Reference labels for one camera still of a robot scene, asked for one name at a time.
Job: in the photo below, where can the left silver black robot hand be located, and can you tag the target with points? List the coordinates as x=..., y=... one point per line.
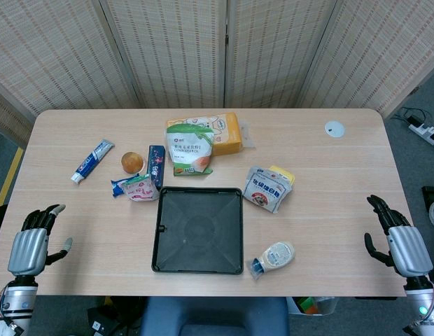
x=28, y=245

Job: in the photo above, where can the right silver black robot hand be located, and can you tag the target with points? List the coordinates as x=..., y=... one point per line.
x=407, y=245

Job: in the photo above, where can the pink white snack pouch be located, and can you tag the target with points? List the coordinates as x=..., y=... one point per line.
x=141, y=190

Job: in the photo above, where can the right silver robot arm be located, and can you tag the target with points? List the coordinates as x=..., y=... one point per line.
x=421, y=304

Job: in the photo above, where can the blue white snack packet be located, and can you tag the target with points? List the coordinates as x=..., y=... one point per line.
x=116, y=187

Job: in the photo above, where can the yellow flat packet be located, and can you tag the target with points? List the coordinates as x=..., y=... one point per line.
x=285, y=173

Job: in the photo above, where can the black square plastic tray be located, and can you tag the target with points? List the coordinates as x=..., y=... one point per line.
x=197, y=231

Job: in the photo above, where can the black flat object beside table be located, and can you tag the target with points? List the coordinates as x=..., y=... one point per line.
x=430, y=194

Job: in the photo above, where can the blue white toothpaste tube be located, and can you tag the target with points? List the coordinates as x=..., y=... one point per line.
x=92, y=160

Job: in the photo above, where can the black device under table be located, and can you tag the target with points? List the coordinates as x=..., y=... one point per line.
x=105, y=320

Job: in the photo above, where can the box with green orange items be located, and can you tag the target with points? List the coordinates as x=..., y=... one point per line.
x=309, y=304

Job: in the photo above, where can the white power strip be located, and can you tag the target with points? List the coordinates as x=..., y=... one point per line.
x=425, y=131

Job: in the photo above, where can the cream squeeze bottle blue cap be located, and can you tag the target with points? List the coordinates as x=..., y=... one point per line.
x=276, y=257

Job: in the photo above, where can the dark blue carton box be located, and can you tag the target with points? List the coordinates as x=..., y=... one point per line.
x=156, y=164

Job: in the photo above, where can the white castor sugar bag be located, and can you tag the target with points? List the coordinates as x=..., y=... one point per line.
x=266, y=190

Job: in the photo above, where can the green white corn starch bag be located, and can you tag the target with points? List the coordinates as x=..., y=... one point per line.
x=190, y=148

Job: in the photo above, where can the blue chair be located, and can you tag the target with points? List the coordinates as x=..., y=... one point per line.
x=213, y=315

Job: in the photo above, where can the yellow orange wrapped package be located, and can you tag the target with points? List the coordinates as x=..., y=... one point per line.
x=229, y=134

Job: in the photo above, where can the woven folding screen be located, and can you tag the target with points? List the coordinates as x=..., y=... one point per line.
x=168, y=52

